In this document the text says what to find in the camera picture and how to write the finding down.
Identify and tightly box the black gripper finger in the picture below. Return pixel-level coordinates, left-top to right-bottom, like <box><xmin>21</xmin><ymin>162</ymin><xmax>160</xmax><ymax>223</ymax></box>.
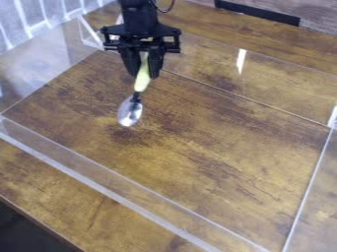
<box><xmin>146</xmin><ymin>45</ymin><xmax>164</xmax><ymax>79</ymax></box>
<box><xmin>118</xmin><ymin>46</ymin><xmax>140</xmax><ymax>77</ymax></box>

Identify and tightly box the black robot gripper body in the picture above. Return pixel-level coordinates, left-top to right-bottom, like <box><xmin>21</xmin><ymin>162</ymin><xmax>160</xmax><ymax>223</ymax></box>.
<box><xmin>100</xmin><ymin>0</ymin><xmax>181</xmax><ymax>53</ymax></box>

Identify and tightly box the green handled metal spoon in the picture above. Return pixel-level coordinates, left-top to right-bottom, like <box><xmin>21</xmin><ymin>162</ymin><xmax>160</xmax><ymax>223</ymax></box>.
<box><xmin>117</xmin><ymin>53</ymin><xmax>151</xmax><ymax>127</ymax></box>

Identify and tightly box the black bar at table edge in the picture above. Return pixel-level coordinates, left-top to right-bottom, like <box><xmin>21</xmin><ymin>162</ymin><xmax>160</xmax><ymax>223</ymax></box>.
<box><xmin>212</xmin><ymin>0</ymin><xmax>299</xmax><ymax>27</ymax></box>

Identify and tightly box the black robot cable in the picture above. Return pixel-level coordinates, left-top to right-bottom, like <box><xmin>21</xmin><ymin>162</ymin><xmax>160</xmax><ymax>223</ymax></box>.
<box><xmin>149</xmin><ymin>0</ymin><xmax>176</xmax><ymax>15</ymax></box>

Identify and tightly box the clear acrylic triangular bracket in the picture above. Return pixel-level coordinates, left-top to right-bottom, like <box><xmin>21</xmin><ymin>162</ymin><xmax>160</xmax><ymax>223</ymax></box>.
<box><xmin>77</xmin><ymin>16</ymin><xmax>104</xmax><ymax>50</ymax></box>

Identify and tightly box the clear acrylic tray enclosure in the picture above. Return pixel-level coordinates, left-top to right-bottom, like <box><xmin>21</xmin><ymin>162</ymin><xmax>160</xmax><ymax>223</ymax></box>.
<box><xmin>0</xmin><ymin>20</ymin><xmax>337</xmax><ymax>252</ymax></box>

